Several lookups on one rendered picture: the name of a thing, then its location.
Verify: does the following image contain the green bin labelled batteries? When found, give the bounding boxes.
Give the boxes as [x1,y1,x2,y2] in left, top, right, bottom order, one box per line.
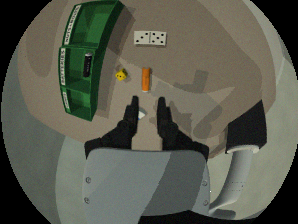
[58,0,125,122]

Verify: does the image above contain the white domino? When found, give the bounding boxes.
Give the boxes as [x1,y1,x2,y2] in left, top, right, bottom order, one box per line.
[134,31,166,45]

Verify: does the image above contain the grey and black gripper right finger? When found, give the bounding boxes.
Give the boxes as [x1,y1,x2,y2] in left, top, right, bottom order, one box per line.
[157,97,209,162]

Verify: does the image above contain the orange aa battery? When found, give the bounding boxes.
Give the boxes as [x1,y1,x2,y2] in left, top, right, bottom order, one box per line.
[142,67,150,92]

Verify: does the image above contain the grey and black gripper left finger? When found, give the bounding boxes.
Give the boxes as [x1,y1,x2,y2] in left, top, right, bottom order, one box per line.
[84,96,139,160]

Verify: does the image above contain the black battery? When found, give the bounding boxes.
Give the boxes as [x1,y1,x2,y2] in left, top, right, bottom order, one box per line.
[83,52,93,77]

